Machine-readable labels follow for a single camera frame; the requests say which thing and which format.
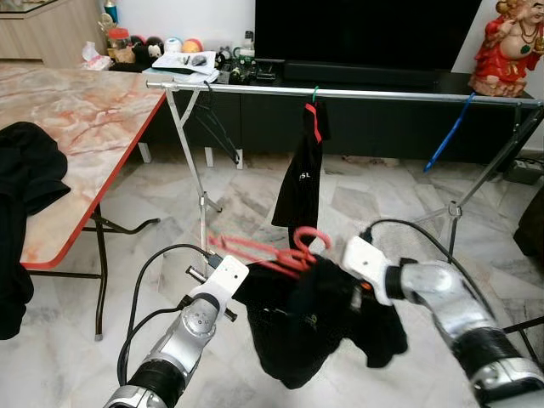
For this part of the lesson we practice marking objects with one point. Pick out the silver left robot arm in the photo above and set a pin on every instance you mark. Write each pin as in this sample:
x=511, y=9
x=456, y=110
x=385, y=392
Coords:
x=178, y=348

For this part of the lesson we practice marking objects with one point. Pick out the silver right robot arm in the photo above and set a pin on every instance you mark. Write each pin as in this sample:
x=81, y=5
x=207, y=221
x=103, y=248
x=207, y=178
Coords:
x=450, y=306

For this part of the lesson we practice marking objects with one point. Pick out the blue plastic hanger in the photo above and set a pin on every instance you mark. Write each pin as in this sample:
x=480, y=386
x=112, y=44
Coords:
x=446, y=136

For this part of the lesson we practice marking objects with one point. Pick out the black plastic hanger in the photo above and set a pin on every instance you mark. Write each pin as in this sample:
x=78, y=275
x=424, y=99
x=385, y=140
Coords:
x=223, y=136

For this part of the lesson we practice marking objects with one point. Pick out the green plastic hanger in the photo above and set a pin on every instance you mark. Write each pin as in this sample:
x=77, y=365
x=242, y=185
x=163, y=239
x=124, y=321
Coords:
x=315, y=93

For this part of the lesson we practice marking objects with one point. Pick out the black shirt red collar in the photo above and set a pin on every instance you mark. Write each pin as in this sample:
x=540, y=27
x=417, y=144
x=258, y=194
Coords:
x=302, y=187

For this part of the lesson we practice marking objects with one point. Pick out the black low television console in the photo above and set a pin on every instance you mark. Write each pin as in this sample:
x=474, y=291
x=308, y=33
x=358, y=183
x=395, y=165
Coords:
x=382, y=123

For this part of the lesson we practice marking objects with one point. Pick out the silver metal clothes rack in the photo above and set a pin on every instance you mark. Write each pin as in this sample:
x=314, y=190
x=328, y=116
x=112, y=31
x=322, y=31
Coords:
x=340, y=92

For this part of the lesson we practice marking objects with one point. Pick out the black flat screen television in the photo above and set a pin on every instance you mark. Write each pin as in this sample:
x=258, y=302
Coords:
x=365, y=34

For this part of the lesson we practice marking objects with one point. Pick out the clear plastic bottle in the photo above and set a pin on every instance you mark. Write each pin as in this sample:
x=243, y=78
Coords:
x=248, y=44

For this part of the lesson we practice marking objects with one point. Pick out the dark computer mouse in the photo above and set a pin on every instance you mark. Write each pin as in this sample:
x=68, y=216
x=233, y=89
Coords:
x=199, y=60

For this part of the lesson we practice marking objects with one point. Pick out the white paper stack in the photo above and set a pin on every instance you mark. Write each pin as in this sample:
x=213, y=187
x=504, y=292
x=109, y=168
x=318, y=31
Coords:
x=178, y=68

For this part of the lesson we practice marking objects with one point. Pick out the laughing buddha statue red robe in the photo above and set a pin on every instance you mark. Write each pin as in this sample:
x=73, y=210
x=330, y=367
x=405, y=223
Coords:
x=506, y=51

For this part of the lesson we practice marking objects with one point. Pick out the black mouse plush toy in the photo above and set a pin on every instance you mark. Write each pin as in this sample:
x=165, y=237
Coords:
x=154, y=47

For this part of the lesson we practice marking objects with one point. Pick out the marble pattern table red edge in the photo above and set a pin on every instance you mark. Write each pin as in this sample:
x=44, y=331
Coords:
x=76, y=144

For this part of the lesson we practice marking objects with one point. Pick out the red lidded jar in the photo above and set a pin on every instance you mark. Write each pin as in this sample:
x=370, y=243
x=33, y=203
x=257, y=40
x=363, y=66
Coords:
x=119, y=44

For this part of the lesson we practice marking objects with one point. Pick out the pink white tissue box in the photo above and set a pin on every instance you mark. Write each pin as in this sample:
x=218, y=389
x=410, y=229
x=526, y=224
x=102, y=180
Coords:
x=96, y=59

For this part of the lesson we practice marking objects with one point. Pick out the gold blue trophy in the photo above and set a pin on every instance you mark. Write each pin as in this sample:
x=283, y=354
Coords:
x=110, y=12

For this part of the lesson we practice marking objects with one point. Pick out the light wooden sideboard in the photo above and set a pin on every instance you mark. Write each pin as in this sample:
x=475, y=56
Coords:
x=51, y=34

